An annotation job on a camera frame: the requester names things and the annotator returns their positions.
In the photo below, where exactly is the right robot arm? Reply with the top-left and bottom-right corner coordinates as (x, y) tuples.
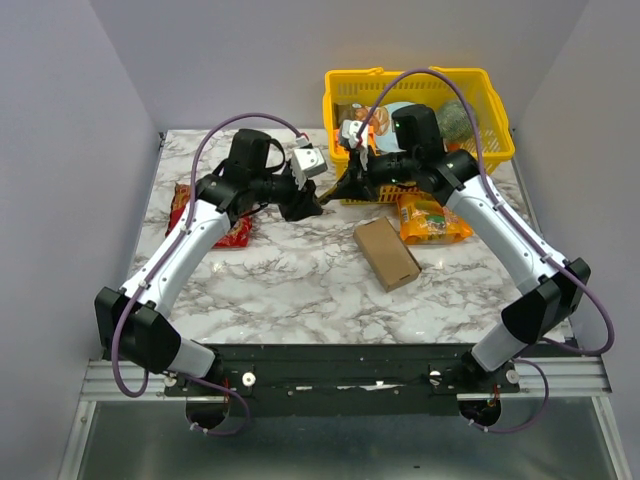
(333, 104), (591, 392)

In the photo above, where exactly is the aluminium frame rail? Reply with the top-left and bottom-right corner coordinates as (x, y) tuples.
(59, 345), (633, 479)

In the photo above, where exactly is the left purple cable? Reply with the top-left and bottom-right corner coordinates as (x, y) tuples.
(110, 112), (312, 436)

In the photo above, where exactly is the yellow plastic shopping basket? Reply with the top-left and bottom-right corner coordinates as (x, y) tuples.
(323, 67), (515, 203)

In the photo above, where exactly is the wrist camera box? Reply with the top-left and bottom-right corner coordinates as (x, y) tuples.
(290, 148), (328, 190)
(337, 120), (369, 149)

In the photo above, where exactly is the orange mango candy bag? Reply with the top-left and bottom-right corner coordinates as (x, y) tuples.
(397, 193), (474, 245)

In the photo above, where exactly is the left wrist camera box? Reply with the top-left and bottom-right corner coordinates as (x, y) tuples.
(290, 148), (328, 190)

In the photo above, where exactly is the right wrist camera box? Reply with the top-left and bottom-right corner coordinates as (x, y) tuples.
(337, 120), (369, 149)

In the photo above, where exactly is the light blue cassava chips bag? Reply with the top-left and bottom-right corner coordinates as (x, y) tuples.
(342, 101), (411, 153)

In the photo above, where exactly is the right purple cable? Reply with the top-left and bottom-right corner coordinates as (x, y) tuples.
(357, 68), (616, 434)

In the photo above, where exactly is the purple cable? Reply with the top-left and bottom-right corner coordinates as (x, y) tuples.
(110, 112), (312, 436)
(357, 68), (616, 434)

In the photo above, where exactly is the green netted melon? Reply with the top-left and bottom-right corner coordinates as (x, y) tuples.
(436, 100), (474, 144)

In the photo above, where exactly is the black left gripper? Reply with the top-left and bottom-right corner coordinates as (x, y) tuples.
(251, 162), (325, 223)

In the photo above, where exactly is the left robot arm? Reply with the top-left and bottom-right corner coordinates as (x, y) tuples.
(94, 129), (327, 395)

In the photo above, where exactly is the yellow utility knife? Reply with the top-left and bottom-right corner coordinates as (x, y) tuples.
(318, 185), (343, 205)

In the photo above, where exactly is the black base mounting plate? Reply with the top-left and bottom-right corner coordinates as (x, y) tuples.
(159, 344), (579, 425)

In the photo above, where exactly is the orange Scrub Daddy sponge box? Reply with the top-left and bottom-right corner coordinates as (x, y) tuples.
(334, 120), (375, 157)

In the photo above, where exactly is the brown cardboard express box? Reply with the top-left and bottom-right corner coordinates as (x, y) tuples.
(353, 217), (421, 292)

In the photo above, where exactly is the red snack bag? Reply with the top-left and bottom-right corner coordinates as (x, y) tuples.
(165, 184), (252, 253)

